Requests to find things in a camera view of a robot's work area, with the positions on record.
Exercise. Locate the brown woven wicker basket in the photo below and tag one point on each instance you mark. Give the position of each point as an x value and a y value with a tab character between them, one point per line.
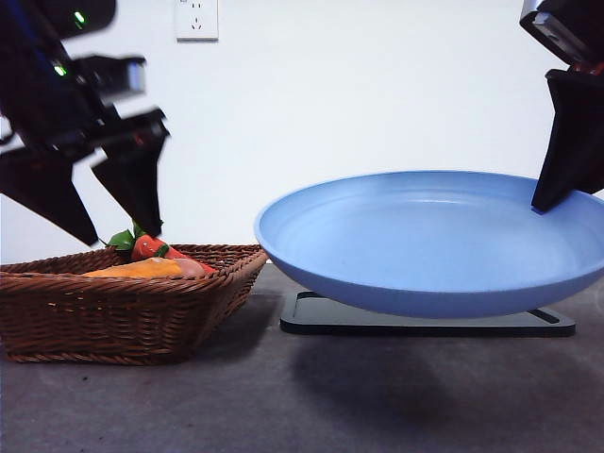
118	321

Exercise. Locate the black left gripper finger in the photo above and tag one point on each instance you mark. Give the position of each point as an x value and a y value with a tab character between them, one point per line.
137	189
42	189

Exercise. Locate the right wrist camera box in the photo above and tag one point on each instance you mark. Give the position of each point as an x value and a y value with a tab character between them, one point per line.
561	33

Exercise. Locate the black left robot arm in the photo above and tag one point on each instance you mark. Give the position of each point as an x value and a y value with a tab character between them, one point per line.
28	71

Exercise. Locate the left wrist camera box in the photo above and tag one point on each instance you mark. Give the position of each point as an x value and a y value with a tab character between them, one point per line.
118	75

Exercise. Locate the orange carrot with green leaves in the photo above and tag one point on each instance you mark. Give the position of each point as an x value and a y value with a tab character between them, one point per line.
146	247

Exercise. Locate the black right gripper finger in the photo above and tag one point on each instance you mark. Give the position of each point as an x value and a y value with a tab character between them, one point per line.
575	141

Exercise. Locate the white wall power outlet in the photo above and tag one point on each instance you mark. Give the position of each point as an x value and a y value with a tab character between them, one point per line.
197	21

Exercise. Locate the blue round plate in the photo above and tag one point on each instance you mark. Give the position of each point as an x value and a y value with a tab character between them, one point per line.
401	245

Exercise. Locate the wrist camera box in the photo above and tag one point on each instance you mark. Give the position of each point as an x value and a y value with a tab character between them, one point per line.
561	33
118	75

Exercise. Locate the yellow corn cob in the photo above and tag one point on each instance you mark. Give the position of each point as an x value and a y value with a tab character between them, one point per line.
137	269

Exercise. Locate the black rectangular tray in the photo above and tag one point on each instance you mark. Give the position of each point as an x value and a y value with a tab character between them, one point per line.
330	325

